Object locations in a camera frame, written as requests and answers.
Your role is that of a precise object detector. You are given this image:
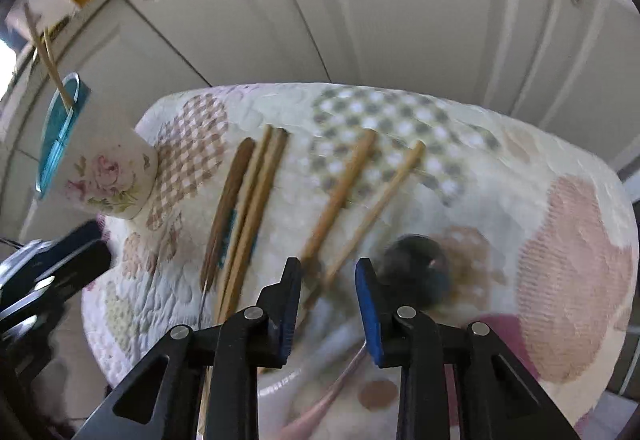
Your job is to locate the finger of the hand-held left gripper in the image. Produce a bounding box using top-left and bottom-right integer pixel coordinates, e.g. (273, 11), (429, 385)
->
(52, 219), (104, 253)
(47, 240), (114, 293)

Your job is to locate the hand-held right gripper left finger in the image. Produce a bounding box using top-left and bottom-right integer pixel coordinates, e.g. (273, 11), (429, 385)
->
(75, 257), (303, 440)

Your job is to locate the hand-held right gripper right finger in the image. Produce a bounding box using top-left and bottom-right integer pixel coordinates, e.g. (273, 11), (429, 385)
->
(355, 257), (583, 440)

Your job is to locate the dark round utensil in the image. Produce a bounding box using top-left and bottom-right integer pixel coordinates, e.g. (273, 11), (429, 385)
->
(377, 234), (452, 308)

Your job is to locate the floral cup with teal inside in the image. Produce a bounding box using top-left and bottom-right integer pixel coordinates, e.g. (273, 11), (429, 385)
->
(35, 72), (160, 221)

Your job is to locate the light wooden chopstick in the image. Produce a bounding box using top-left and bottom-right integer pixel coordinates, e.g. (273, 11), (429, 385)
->
(24, 4), (58, 93)
(215, 125), (275, 318)
(299, 130), (377, 271)
(324, 142), (427, 288)
(42, 30), (77, 113)
(197, 130), (290, 438)

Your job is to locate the fork with brown wooden handle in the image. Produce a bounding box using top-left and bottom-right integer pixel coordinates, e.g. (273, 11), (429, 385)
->
(197, 138), (257, 336)

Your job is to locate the white cabinet door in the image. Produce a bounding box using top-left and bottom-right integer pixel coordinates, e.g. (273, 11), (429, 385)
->
(120, 0), (332, 86)
(0, 0), (212, 241)
(510, 0), (640, 181)
(252, 0), (553, 117)

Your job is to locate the patchwork quilted table cover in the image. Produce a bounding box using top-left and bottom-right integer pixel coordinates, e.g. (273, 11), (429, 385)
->
(80, 82), (640, 440)

